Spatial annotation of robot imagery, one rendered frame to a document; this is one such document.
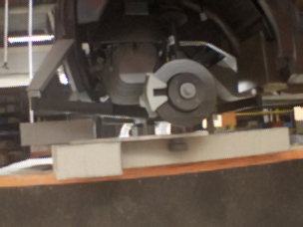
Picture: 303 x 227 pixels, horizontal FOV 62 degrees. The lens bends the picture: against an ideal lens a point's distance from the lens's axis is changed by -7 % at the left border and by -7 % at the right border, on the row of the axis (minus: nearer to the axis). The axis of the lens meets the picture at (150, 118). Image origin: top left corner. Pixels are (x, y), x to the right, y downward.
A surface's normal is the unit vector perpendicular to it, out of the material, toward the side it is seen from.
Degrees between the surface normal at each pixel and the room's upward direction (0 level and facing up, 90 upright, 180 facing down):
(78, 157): 90
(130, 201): 90
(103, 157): 90
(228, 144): 90
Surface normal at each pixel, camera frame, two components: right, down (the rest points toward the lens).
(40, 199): 0.15, -0.06
